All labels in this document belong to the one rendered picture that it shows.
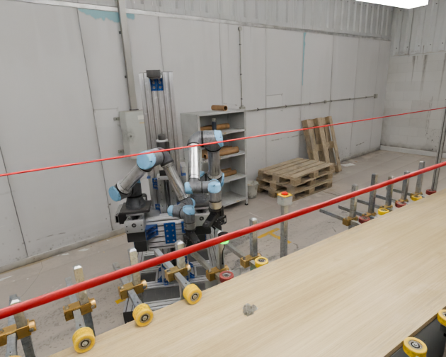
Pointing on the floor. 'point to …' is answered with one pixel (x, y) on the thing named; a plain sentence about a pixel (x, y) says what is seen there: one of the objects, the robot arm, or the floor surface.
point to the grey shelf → (187, 122)
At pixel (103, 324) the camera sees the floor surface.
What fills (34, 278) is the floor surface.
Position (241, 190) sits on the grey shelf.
